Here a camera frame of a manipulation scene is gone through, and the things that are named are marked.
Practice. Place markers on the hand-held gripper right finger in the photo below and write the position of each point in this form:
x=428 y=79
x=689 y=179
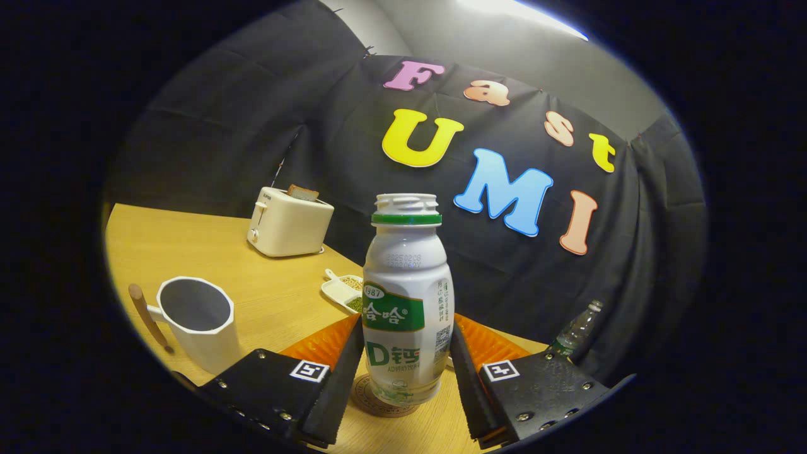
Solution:
x=470 y=391

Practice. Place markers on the white juice bottle green label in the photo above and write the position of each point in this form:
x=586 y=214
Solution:
x=406 y=277

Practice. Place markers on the bread slice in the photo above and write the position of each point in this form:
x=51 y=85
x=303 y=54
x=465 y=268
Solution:
x=302 y=193

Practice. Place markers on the wooden table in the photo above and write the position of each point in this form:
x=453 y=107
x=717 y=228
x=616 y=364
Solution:
x=252 y=284

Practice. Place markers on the round wooden coaster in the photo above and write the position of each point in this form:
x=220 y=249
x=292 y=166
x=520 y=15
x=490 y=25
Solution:
x=364 y=398

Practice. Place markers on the cream toaster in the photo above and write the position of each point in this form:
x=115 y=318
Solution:
x=287 y=227

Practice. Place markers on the clear plastic water bottle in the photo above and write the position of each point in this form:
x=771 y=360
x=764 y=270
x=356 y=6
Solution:
x=570 y=334

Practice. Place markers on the white divided bean tray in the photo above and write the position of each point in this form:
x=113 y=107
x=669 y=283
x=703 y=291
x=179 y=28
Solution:
x=340 y=290

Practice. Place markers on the black backdrop cloth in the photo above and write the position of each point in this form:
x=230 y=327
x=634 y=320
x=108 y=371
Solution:
x=252 y=126

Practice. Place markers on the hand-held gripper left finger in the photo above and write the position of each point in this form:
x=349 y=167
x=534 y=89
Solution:
x=337 y=391

